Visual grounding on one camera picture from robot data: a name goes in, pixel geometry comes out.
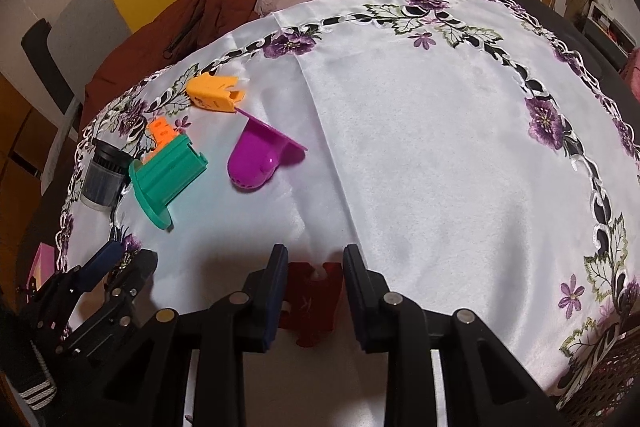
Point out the small shelf unit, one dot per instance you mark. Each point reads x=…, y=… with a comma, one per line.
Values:
x=602, y=24

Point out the yellow-orange plastic block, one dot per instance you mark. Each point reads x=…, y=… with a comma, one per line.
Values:
x=212, y=94

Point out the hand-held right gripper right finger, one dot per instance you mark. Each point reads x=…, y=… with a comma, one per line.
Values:
x=356, y=297

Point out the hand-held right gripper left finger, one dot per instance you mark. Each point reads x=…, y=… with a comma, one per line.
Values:
x=277, y=287

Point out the clear cup with black lid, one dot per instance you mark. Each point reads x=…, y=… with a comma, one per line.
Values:
x=102, y=177

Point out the white embroidered floral tablecloth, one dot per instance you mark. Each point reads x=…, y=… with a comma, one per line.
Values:
x=425, y=132

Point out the wooden wardrobe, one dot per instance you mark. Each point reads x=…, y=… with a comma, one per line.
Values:
x=20, y=142

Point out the orange plastic block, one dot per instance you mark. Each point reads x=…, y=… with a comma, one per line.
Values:
x=162, y=132

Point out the pink fabric item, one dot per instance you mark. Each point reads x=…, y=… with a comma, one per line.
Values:
x=634, y=72

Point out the rust red jacket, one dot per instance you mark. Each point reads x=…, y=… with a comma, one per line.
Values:
x=215, y=7

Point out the teal plastic toy piece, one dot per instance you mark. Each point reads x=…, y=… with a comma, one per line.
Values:
x=165, y=179

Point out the purple plastic toy piece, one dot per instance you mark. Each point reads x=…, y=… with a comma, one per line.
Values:
x=252, y=157

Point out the red plastic toy piece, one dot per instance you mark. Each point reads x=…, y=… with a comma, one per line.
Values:
x=310, y=307

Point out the wicker basket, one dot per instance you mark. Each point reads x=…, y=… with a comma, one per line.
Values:
x=610, y=382

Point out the pink shallow box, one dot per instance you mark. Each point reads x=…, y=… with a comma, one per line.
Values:
x=44, y=259

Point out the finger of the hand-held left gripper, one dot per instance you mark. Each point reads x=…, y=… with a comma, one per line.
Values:
x=102, y=259
x=137, y=269

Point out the white plastic bar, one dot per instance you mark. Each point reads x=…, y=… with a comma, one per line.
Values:
x=62, y=127

